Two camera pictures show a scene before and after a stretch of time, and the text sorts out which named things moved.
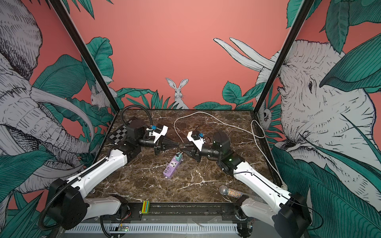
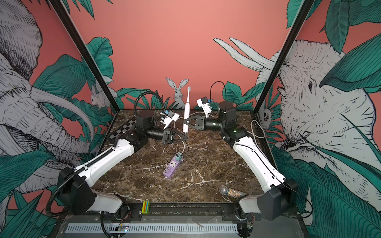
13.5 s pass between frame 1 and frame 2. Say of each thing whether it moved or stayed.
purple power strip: stayed
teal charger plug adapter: stayed
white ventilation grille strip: stayed
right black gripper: moved
